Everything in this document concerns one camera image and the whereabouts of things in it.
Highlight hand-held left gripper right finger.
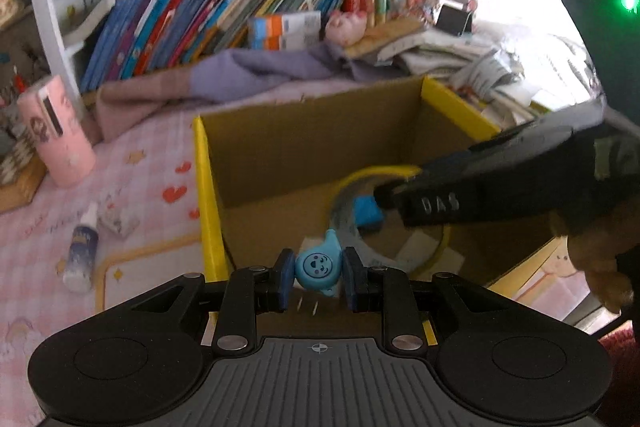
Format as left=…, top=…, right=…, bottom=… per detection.
left=341, top=247, right=508, bottom=353

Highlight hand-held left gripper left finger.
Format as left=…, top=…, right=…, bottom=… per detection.
left=131, top=248, right=297, bottom=356

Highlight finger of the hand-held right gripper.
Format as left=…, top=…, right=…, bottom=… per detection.
left=416, top=111, right=602, bottom=184
left=355, top=142, right=597, bottom=230

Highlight blue smiling face toy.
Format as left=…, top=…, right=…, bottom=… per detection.
left=294, top=229, right=346, bottom=299

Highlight yellow rimmed ring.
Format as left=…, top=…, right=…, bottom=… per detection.
left=327, top=164, right=454, bottom=283

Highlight yellow-edged cardboard box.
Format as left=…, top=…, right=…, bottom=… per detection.
left=192, top=76, right=567, bottom=349

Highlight person's right hand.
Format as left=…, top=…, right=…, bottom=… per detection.
left=550, top=212, right=635, bottom=314

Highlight pile of loose papers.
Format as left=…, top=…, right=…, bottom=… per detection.
left=379, top=31, right=557, bottom=114

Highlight yellow-edged cartoon mat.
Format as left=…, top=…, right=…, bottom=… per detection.
left=94, top=229, right=601, bottom=325

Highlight black phone stand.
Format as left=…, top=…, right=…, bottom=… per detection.
left=436, top=4, right=474, bottom=38

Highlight brown cardboard sheet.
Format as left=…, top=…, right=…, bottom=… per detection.
left=344, top=19, right=427, bottom=58

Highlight small white printed carton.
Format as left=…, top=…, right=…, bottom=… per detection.
left=98, top=187, right=141, bottom=239

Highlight pink pig plush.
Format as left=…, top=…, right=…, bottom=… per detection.
left=324, top=10, right=369, bottom=48

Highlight white and blue spray bottle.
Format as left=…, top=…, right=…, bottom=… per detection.
left=63, top=201, right=101, bottom=294

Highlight purple cloth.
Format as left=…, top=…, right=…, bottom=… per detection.
left=95, top=41, right=427, bottom=144

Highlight orange and blue carton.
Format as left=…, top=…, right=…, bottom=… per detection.
left=248, top=11, right=322, bottom=40
left=250, top=34, right=322, bottom=54

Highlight row of colourful children's books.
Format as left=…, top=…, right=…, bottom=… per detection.
left=80, top=0, right=432, bottom=94

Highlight pink cartoon tumbler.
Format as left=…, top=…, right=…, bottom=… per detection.
left=17, top=75, right=97, bottom=188

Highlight checkered wooden box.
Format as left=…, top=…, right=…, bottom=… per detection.
left=0, top=141, right=49, bottom=214

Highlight white bookshelf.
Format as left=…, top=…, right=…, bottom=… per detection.
left=22, top=0, right=480, bottom=108

